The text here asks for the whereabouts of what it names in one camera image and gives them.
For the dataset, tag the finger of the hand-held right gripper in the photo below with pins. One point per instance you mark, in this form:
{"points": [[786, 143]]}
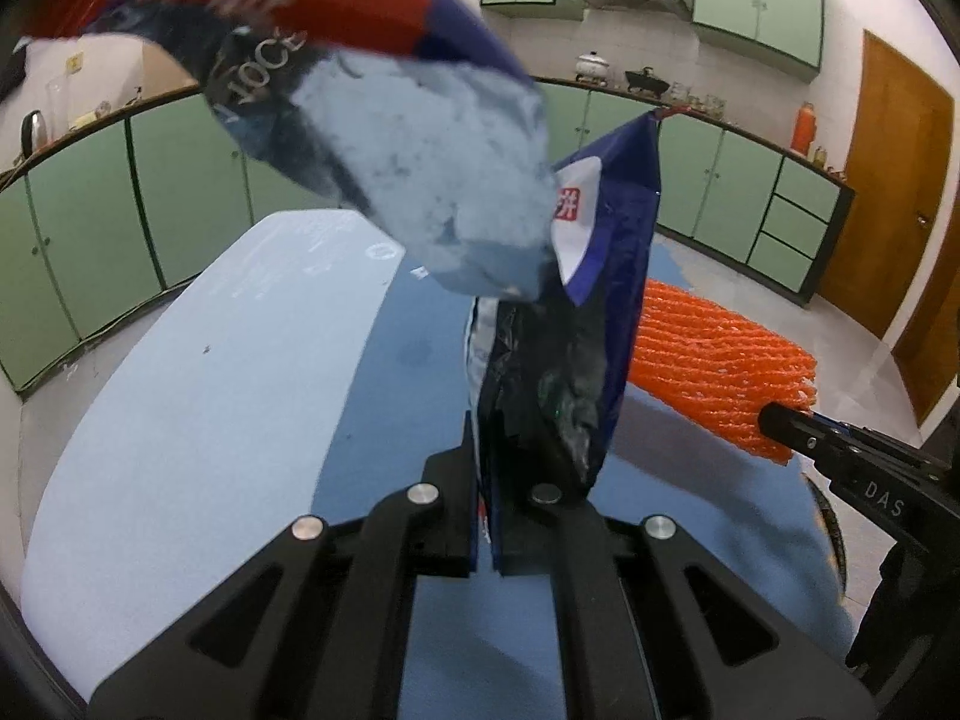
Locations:
{"points": [[787, 427], [877, 444]]}

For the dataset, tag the electric kettle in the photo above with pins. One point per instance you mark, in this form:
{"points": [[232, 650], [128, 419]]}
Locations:
{"points": [[32, 133]]}

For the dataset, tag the orange thermos flask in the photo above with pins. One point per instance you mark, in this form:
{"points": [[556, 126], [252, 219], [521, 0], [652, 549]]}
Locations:
{"points": [[803, 127]]}

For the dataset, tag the red and blue snack packet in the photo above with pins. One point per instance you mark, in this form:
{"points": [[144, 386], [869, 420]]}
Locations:
{"points": [[555, 390]]}

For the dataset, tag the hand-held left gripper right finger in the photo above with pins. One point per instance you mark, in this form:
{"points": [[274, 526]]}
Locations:
{"points": [[517, 540]]}

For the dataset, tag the white cooking pot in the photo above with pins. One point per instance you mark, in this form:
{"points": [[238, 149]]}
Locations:
{"points": [[592, 67]]}

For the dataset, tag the clear measuring jug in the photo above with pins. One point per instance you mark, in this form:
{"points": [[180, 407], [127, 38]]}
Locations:
{"points": [[60, 109]]}

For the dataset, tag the cardboard box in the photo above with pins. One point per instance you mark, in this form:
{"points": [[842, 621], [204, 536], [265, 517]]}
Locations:
{"points": [[169, 71]]}

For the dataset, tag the row of glass jars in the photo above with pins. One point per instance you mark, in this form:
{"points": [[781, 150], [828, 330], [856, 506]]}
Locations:
{"points": [[697, 99]]}

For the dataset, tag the black wok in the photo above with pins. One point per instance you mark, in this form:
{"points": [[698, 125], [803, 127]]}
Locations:
{"points": [[643, 81]]}

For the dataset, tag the yellow wall sticker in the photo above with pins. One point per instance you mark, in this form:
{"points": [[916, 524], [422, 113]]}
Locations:
{"points": [[73, 62]]}

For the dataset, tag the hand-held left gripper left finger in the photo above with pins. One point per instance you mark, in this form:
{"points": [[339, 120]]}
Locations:
{"points": [[457, 510]]}

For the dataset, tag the orange foam net sleeve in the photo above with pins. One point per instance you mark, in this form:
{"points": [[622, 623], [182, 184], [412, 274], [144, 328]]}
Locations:
{"points": [[712, 360]]}

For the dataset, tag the green wall kitchen cabinets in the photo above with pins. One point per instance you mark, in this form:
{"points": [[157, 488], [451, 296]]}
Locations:
{"points": [[757, 7]]}

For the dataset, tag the green base kitchen cabinets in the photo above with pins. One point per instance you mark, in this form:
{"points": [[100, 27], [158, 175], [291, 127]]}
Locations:
{"points": [[75, 240]]}

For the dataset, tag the brown wooden door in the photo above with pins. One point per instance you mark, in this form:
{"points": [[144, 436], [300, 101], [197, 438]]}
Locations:
{"points": [[892, 187], [934, 330]]}

